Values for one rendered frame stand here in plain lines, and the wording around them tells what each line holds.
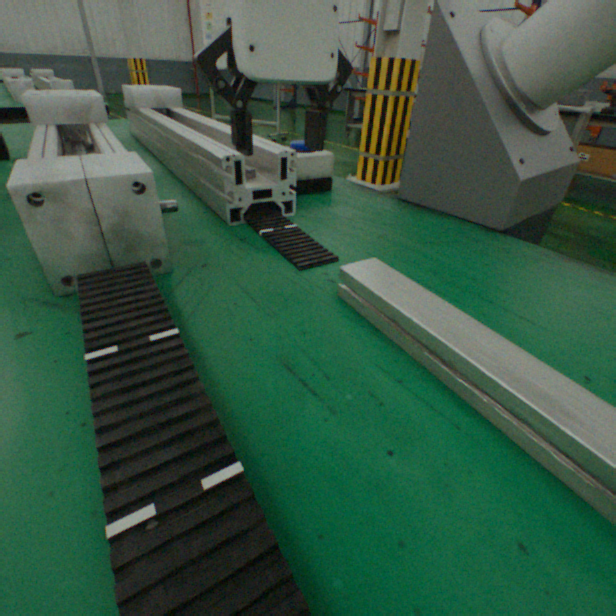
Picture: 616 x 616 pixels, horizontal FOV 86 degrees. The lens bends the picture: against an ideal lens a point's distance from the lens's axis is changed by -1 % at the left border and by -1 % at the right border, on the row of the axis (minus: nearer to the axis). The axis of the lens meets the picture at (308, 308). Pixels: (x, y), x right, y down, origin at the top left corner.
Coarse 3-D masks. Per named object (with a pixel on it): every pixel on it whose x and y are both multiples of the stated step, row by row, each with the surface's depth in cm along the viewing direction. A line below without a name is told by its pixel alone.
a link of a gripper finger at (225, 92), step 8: (216, 80) 30; (224, 80) 30; (216, 88) 30; (224, 88) 30; (232, 88) 31; (224, 96) 31; (232, 96) 31; (232, 112) 32; (240, 112) 32; (248, 112) 32; (232, 120) 33; (240, 120) 32; (248, 120) 32; (232, 128) 33; (240, 128) 33; (248, 128) 32; (232, 136) 34; (240, 136) 33; (248, 136) 33; (240, 144) 34; (248, 144) 33; (240, 152) 35; (248, 152) 33
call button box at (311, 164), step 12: (300, 156) 53; (312, 156) 54; (324, 156) 55; (300, 168) 54; (312, 168) 55; (324, 168) 56; (300, 180) 55; (312, 180) 56; (324, 180) 57; (300, 192) 56; (312, 192) 57
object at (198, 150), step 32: (160, 128) 62; (192, 128) 70; (224, 128) 56; (160, 160) 70; (192, 160) 50; (224, 160) 39; (256, 160) 48; (288, 160) 43; (224, 192) 41; (256, 192) 46; (288, 192) 46
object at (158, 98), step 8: (128, 88) 79; (136, 88) 76; (144, 88) 77; (152, 88) 77; (160, 88) 78; (168, 88) 80; (176, 88) 81; (128, 96) 82; (136, 96) 77; (144, 96) 77; (152, 96) 78; (160, 96) 79; (168, 96) 80; (176, 96) 81; (136, 104) 77; (144, 104) 78; (152, 104) 79; (160, 104) 80; (168, 104) 81; (176, 104) 81; (160, 112) 82
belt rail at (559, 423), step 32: (352, 288) 29; (384, 288) 27; (416, 288) 27; (384, 320) 26; (416, 320) 23; (448, 320) 24; (416, 352) 24; (448, 352) 22; (480, 352) 21; (512, 352) 21; (448, 384) 22; (480, 384) 20; (512, 384) 19; (544, 384) 19; (576, 384) 19; (512, 416) 20; (544, 416) 17; (576, 416) 17; (608, 416) 17; (544, 448) 18; (576, 448) 16; (608, 448) 16; (576, 480) 17; (608, 480) 15; (608, 512) 16
